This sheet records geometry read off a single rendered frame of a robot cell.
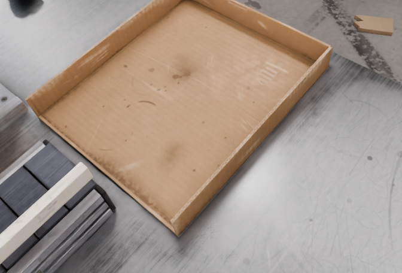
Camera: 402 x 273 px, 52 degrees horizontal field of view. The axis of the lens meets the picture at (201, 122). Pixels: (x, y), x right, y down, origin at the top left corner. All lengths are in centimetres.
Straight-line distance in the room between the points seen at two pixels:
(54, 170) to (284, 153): 26
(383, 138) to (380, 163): 3
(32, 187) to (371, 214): 36
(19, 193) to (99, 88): 19
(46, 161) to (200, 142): 18
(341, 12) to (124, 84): 149
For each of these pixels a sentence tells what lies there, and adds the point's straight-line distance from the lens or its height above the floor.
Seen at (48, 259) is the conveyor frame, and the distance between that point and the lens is 46.
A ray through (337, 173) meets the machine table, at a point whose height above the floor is 83.
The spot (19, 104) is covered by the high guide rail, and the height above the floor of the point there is 96.
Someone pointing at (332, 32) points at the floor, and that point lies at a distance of 187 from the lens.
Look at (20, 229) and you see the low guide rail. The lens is 42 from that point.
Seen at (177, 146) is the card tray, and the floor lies 83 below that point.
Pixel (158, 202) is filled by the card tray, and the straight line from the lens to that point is 47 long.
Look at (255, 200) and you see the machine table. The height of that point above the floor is 83.
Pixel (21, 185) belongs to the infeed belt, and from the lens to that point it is 48.
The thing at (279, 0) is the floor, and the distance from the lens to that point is 200.
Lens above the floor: 126
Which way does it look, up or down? 55 degrees down
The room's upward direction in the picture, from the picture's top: 9 degrees counter-clockwise
